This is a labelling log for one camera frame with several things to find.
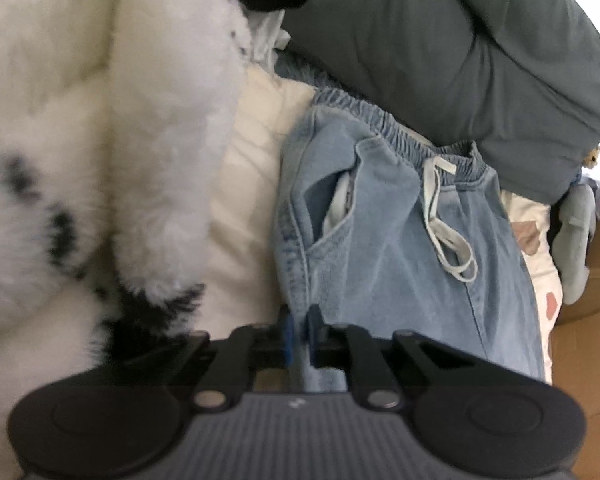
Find light blue denim pants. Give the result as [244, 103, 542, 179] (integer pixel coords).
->
[274, 88, 545, 379]

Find dark grey duvet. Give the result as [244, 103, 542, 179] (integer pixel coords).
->
[284, 0, 600, 204]

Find grey neck pillow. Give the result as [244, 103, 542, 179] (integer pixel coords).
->
[552, 183, 596, 306]

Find white black spotted fleece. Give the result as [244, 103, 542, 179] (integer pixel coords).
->
[0, 0, 250, 479]

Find small teddy bear toy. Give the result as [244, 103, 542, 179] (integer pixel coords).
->
[571, 145, 600, 185]

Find cream bear print bedsheet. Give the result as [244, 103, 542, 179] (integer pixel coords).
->
[197, 65, 562, 382]

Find brown cardboard barrier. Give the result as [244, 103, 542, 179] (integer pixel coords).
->
[550, 223, 600, 479]

